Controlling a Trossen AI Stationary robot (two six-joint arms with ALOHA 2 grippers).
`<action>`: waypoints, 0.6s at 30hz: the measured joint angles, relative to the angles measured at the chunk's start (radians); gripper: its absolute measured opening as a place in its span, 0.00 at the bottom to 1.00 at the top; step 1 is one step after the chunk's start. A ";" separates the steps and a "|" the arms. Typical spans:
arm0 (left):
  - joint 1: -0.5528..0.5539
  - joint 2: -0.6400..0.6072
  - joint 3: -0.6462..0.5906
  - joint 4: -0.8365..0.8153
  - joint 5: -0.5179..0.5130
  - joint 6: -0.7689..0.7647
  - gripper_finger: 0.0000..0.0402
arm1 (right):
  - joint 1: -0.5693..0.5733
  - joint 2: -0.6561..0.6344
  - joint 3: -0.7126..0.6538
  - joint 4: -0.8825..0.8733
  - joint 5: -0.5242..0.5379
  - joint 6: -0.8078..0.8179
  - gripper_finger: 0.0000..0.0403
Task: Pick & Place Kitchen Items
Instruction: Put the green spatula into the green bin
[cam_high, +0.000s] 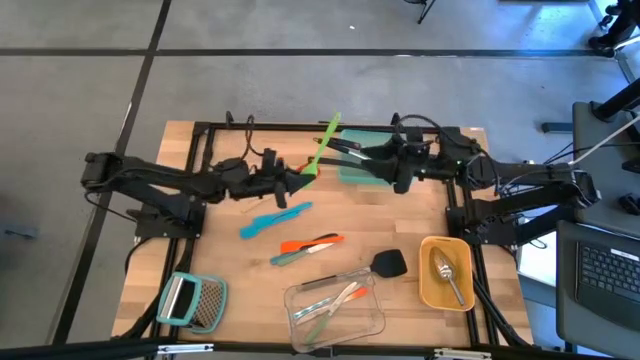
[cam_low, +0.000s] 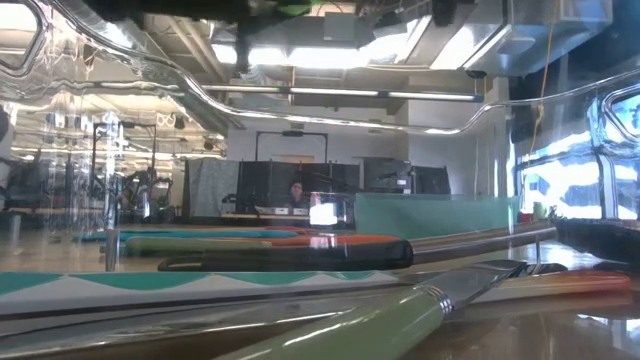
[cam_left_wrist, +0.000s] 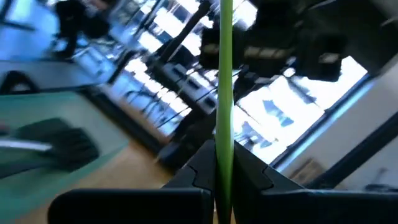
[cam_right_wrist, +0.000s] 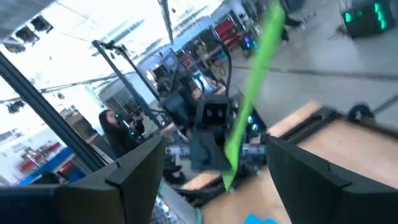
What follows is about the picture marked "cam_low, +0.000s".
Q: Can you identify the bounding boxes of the grey fabric partition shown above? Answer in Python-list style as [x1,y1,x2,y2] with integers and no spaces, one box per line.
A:
[184,158,241,219]

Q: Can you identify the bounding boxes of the teal patterned handle knife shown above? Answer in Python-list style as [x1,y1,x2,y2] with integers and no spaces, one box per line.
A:
[0,269,416,321]

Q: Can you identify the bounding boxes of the green silicone spatula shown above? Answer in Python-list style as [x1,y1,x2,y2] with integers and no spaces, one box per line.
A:
[277,0,324,17]

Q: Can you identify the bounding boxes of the bright window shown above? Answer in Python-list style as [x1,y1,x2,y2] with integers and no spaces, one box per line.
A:
[512,94,640,221]

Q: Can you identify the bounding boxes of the teal plastic container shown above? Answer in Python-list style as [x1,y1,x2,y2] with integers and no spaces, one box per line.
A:
[353,192,521,240]

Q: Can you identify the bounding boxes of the background robot workstation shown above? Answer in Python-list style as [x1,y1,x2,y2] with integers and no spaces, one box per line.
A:
[0,159,184,224]

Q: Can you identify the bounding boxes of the black gantry frame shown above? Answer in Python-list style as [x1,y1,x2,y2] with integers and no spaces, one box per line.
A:
[89,122,159,211]
[254,129,330,164]

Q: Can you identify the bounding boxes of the black partition panel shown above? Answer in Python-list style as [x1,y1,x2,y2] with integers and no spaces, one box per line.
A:
[362,158,451,196]
[238,160,362,219]

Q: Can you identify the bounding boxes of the person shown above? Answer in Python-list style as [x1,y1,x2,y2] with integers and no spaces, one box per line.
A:
[285,180,310,210]

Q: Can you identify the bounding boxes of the yellow hanging cable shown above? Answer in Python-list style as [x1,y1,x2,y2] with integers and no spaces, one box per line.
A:
[529,0,559,151]

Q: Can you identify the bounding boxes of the orange silicone spatula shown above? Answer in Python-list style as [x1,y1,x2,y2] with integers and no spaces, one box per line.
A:
[219,233,404,249]

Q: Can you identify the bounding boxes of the green handled knife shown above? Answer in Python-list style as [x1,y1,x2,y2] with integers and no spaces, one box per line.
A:
[214,258,529,360]

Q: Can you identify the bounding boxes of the clear plastic container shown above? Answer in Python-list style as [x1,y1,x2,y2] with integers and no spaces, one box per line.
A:
[0,0,640,360]

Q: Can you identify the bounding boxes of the black solid turner steel handle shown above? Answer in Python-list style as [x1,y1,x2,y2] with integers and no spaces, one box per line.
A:
[157,218,640,274]

